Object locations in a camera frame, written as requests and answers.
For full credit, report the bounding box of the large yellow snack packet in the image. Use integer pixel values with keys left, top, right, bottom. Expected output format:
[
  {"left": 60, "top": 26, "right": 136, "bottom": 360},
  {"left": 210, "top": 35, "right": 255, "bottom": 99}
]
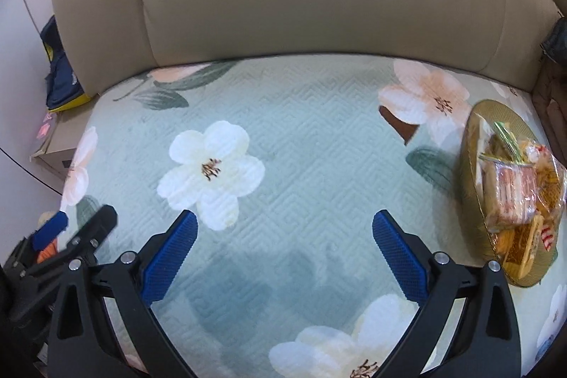
[{"left": 495, "top": 216, "right": 546, "bottom": 273}]

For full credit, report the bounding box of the brown striped snack packet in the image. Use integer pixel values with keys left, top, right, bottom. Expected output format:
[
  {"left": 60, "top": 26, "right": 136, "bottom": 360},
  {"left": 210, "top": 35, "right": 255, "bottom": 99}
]
[{"left": 482, "top": 162, "right": 540, "bottom": 229}]

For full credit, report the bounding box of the pink paper tag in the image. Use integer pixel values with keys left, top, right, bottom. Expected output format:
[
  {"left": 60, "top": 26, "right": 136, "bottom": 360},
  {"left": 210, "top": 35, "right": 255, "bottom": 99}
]
[{"left": 37, "top": 114, "right": 57, "bottom": 138}]

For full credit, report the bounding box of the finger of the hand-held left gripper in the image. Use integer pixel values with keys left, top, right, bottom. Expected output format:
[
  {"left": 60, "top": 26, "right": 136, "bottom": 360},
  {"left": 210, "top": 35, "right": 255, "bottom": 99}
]
[
  {"left": 9, "top": 211, "right": 70, "bottom": 270},
  {"left": 27, "top": 204, "right": 119, "bottom": 279}
]

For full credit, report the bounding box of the blue and yellow bag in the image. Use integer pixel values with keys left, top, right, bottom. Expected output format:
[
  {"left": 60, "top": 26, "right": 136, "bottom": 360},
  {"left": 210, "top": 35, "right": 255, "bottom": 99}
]
[{"left": 40, "top": 16, "right": 99, "bottom": 113}]

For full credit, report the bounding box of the green and white snack packet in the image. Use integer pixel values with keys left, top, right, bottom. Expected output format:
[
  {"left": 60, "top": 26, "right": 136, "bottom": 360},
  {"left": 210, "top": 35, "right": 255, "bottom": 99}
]
[{"left": 491, "top": 120, "right": 526, "bottom": 163}]

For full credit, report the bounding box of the floral quilted sofa cover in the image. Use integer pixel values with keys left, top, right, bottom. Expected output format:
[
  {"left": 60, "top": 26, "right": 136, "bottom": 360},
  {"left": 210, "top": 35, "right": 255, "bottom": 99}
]
[{"left": 38, "top": 54, "right": 567, "bottom": 378}]

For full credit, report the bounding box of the brown cloth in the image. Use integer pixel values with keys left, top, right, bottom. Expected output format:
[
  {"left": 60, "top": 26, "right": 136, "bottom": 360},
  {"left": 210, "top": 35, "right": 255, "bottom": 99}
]
[{"left": 532, "top": 59, "right": 567, "bottom": 167}]

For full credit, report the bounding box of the clear bag of yellow rings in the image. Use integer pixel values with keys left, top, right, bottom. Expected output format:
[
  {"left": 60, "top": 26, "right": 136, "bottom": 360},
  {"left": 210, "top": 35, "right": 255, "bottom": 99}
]
[{"left": 530, "top": 142, "right": 567, "bottom": 211}]

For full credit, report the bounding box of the blue denim cloth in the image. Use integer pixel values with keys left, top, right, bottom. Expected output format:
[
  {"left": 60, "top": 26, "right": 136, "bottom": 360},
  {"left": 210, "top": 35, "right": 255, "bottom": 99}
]
[{"left": 539, "top": 12, "right": 567, "bottom": 63}]

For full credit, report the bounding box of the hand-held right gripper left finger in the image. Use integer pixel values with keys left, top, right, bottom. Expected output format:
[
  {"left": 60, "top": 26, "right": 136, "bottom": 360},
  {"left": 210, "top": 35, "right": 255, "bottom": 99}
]
[{"left": 48, "top": 210, "right": 198, "bottom": 378}]

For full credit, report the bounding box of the small red and white candy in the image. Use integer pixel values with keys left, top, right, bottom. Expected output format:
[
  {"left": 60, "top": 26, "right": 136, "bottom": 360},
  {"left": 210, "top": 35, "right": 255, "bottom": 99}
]
[{"left": 537, "top": 226, "right": 557, "bottom": 251}]

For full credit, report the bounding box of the cardboard box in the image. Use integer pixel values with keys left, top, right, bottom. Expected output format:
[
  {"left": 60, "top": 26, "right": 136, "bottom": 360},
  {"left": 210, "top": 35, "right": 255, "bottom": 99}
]
[{"left": 29, "top": 95, "right": 97, "bottom": 185}]

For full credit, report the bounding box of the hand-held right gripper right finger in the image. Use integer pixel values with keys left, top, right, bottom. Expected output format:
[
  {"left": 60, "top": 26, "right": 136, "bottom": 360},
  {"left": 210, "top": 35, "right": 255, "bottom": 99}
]
[{"left": 372, "top": 210, "right": 522, "bottom": 378}]

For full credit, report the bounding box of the golden woven tray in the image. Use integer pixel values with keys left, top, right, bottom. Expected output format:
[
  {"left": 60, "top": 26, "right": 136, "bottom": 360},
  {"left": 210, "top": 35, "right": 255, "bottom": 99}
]
[{"left": 458, "top": 99, "right": 561, "bottom": 288}]

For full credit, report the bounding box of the orange cloth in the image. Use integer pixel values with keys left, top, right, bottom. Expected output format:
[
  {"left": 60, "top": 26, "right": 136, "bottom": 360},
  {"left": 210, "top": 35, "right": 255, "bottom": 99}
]
[{"left": 37, "top": 240, "right": 59, "bottom": 264}]

